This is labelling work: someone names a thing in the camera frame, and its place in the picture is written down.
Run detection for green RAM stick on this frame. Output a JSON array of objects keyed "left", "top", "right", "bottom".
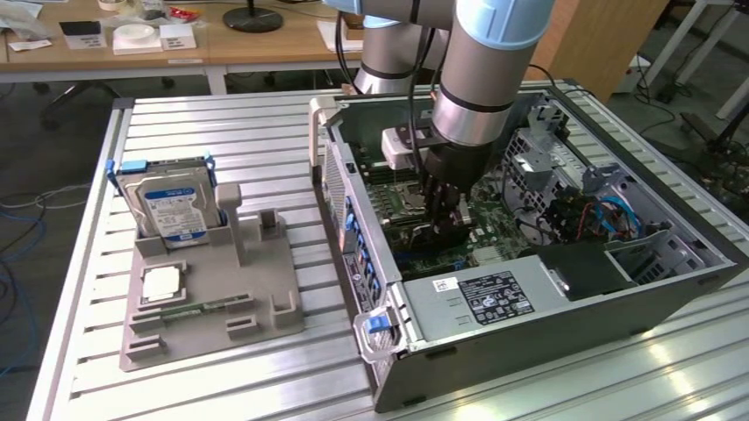
[{"left": 156, "top": 293, "right": 250, "bottom": 318}]

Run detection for black round lamp base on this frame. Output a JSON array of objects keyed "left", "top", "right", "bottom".
[{"left": 222, "top": 0, "right": 286, "bottom": 33}]

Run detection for open black PC case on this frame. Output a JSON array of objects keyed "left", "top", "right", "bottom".
[{"left": 308, "top": 78, "right": 740, "bottom": 414}]

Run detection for blue floor cable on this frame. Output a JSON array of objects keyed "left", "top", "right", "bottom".
[{"left": 0, "top": 209, "right": 47, "bottom": 376}]

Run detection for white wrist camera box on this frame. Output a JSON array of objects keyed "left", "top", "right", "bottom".
[{"left": 379, "top": 126, "right": 433, "bottom": 172}]

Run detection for silver CPU chip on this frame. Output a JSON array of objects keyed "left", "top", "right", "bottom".
[{"left": 140, "top": 268, "right": 183, "bottom": 303}]

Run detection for black graphics card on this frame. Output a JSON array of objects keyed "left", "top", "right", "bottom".
[{"left": 403, "top": 224, "right": 474, "bottom": 260}]

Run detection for wooden desk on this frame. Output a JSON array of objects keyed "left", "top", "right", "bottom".
[{"left": 0, "top": 0, "right": 367, "bottom": 84}]

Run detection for white labelled box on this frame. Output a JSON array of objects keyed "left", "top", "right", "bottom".
[{"left": 158, "top": 23, "right": 196, "bottom": 52}]

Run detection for black and white box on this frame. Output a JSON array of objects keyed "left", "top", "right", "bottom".
[{"left": 59, "top": 20, "right": 109, "bottom": 51}]

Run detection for hard disk with blue caddy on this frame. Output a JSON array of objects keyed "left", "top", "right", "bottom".
[{"left": 104, "top": 153, "right": 218, "bottom": 253}]

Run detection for grey plastic parts rack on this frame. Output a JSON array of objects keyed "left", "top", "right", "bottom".
[{"left": 119, "top": 182, "right": 308, "bottom": 374}]

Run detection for black cable behind case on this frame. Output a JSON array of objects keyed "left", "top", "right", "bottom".
[{"left": 526, "top": 63, "right": 599, "bottom": 98}]

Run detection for grey power supply unit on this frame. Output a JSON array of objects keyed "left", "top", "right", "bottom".
[{"left": 403, "top": 255, "right": 573, "bottom": 344}]

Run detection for white stacked papers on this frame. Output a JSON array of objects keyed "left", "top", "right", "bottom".
[{"left": 316, "top": 18, "right": 364, "bottom": 54}]

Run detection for white box with round dish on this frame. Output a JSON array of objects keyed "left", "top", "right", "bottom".
[{"left": 111, "top": 23, "right": 166, "bottom": 57}]

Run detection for perforated metal drive cage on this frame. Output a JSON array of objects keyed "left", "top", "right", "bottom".
[{"left": 501, "top": 103, "right": 587, "bottom": 212}]

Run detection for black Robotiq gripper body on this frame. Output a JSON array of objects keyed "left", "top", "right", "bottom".
[{"left": 422, "top": 140, "right": 491, "bottom": 195}]

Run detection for black floor equipment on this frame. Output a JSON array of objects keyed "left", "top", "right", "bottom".
[{"left": 677, "top": 111, "right": 749, "bottom": 203}]

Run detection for blue disk wire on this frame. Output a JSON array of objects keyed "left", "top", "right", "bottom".
[{"left": 589, "top": 196, "right": 646, "bottom": 240}]

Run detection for white floor cable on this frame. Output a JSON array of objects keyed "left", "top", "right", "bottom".
[{"left": 0, "top": 182, "right": 93, "bottom": 211}]

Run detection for CPU socket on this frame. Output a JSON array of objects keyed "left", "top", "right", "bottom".
[{"left": 395, "top": 180, "right": 435, "bottom": 217}]

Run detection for metal disk bay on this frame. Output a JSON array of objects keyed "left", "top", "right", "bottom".
[{"left": 602, "top": 221, "right": 693, "bottom": 287}]

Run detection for wooden cabinet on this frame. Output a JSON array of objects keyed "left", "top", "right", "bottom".
[{"left": 529, "top": 0, "right": 672, "bottom": 103}]

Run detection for green motherboard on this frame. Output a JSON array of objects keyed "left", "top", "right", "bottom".
[{"left": 352, "top": 148, "right": 529, "bottom": 282}]

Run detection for white table frame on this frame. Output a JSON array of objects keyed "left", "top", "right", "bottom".
[{"left": 641, "top": 0, "right": 749, "bottom": 120}]

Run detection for black chair base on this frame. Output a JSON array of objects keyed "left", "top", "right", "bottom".
[{"left": 31, "top": 76, "right": 178, "bottom": 131}]

